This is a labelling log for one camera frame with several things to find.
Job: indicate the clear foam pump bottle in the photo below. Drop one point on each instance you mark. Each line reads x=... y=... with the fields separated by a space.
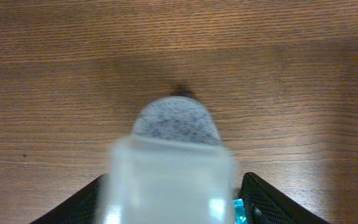
x=171 y=168

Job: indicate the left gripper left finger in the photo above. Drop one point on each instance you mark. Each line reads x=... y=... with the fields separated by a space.
x=80 y=208

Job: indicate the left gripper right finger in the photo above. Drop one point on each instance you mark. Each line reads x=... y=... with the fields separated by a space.
x=263 y=203

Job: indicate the teal mouthwash bottle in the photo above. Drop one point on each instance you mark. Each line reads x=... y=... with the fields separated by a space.
x=240 y=211

